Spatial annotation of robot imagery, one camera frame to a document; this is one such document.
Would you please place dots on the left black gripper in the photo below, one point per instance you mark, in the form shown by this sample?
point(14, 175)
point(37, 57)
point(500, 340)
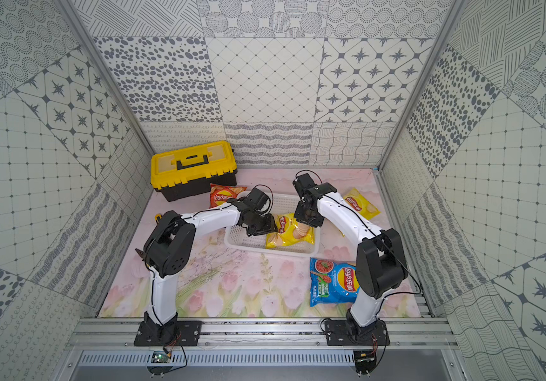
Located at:
point(263, 224)

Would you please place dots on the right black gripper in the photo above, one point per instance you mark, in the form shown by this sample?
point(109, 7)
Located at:
point(299, 216)

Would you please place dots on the yellow lay's bag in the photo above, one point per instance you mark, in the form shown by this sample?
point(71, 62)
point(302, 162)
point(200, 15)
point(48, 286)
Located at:
point(289, 232)
point(361, 204)

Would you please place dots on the blue Lay's chip bag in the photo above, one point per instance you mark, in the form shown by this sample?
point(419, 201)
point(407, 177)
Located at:
point(332, 282)

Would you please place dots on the white plastic mesh basket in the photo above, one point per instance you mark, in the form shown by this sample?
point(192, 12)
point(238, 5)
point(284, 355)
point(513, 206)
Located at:
point(236, 236)

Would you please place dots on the red Lay's chip bag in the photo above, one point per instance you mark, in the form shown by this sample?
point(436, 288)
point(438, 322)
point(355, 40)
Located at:
point(221, 194)

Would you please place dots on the yellow black toolbox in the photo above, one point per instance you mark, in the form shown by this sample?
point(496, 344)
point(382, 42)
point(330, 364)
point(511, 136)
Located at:
point(191, 171)

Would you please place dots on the yellow handled pliers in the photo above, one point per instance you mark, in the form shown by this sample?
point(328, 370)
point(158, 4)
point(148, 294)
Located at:
point(141, 254)

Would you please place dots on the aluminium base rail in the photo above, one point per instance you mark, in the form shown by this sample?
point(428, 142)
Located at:
point(253, 341)

